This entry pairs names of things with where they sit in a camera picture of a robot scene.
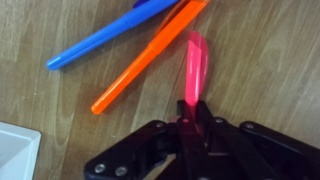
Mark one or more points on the orange marker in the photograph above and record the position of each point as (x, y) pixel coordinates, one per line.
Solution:
(183, 13)

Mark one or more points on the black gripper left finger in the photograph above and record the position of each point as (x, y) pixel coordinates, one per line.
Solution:
(191, 147)

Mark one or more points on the pink marker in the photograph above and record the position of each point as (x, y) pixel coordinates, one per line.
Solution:
(197, 66)

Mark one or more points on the white plastic drawer unit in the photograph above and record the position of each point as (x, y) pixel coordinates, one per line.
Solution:
(18, 152)

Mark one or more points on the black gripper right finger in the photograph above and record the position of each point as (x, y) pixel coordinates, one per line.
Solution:
(215, 157)

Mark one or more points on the blue marker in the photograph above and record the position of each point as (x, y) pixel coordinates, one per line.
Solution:
(142, 11)

